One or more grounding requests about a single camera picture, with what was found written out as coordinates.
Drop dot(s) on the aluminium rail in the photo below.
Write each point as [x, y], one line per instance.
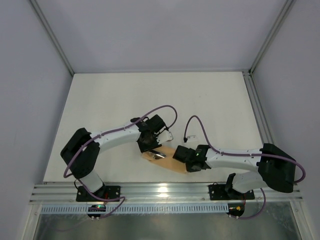
[259, 114]
[134, 192]

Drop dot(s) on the left black controller board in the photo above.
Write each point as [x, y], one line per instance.
[96, 211]

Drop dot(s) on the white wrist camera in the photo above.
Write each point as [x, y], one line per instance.
[165, 136]
[190, 139]

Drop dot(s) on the orange cloth napkin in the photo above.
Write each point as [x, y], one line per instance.
[168, 162]

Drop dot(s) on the frame post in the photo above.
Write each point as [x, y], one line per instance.
[275, 28]
[51, 35]

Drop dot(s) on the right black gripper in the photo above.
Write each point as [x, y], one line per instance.
[179, 154]

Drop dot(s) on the right black controller board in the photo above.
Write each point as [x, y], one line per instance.
[235, 210]

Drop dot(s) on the black controller board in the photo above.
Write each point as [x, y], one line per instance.
[235, 210]
[96, 211]

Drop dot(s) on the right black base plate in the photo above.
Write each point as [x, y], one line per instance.
[218, 192]

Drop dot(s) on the pink handled utensil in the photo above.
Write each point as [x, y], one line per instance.
[157, 152]

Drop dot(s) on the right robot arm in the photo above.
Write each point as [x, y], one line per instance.
[268, 166]

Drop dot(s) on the front aluminium rail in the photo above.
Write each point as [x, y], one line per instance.
[134, 192]

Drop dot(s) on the right frame post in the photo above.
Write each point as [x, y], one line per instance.
[275, 28]

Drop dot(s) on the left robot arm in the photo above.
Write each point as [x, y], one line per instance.
[82, 150]

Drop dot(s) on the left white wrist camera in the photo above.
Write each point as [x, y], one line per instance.
[165, 136]

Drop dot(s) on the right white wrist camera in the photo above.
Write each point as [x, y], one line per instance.
[190, 139]

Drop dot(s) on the left frame post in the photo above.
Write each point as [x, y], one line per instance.
[51, 35]

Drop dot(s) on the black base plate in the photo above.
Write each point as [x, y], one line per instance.
[110, 192]
[218, 192]

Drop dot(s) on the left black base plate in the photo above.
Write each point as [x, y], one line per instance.
[110, 192]

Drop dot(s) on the right side aluminium rail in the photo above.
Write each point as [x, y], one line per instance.
[259, 114]

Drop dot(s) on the white slotted cable duct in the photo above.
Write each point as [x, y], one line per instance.
[135, 208]

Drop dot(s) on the silver fork pink handle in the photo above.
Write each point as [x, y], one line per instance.
[153, 156]

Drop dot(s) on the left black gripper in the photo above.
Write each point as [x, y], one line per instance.
[149, 144]

